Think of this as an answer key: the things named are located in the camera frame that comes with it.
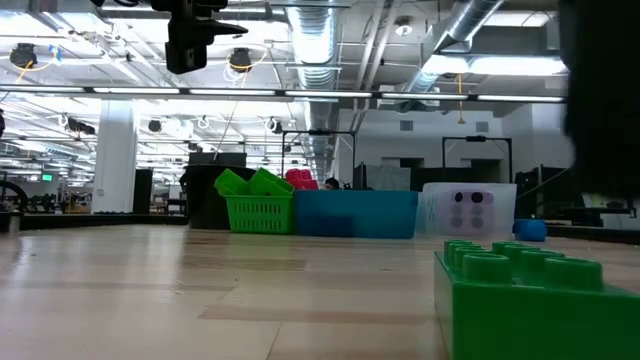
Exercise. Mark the purple foam die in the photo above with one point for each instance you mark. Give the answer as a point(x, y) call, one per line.
point(467, 215)

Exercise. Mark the long green toy brick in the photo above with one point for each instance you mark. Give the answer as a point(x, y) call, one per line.
point(231, 184)

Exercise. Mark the dark background monitor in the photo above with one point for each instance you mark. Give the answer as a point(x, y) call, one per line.
point(215, 158)

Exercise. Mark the grey acoustic panel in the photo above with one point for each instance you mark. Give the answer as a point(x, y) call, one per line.
point(387, 178)

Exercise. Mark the long ceiling light rail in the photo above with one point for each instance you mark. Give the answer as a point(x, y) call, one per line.
point(325, 94)

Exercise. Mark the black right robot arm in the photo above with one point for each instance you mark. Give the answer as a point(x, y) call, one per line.
point(605, 100)

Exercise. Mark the thin black slanted bar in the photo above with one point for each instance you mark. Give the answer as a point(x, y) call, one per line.
point(545, 184)

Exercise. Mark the person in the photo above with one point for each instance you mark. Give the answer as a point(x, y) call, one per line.
point(331, 184)

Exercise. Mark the black background desk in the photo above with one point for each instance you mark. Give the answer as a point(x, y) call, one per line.
point(590, 212)

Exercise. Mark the green plastic basket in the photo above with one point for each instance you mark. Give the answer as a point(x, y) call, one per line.
point(260, 215)

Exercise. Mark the white pillar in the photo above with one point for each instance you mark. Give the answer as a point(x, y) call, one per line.
point(115, 160)

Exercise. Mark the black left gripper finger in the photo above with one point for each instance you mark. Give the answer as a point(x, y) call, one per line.
point(187, 47)

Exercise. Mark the black tall cabinet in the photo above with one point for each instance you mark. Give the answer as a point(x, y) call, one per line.
point(143, 192)

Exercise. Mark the black ceiling-hung device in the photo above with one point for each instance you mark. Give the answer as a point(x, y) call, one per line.
point(240, 60)
point(23, 54)

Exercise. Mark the clear plastic bin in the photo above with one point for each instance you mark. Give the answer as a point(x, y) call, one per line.
point(505, 210)

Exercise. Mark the black gantry frame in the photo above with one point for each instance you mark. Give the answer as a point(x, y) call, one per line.
point(320, 132)
point(475, 138)

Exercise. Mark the dark green toy brick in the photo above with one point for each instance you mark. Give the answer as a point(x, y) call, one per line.
point(525, 320)

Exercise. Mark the grey wall vent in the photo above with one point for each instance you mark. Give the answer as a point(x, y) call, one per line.
point(481, 126)
point(406, 125)

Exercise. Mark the blue rounded toy brick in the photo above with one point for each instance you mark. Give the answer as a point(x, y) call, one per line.
point(530, 230)

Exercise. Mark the silver ribbed ceiling duct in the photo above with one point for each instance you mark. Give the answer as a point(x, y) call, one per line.
point(315, 45)
point(470, 20)

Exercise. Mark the small red toy brick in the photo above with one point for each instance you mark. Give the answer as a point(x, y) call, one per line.
point(302, 179)

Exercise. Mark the blue plastic bin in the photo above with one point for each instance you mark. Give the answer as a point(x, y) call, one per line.
point(355, 215)

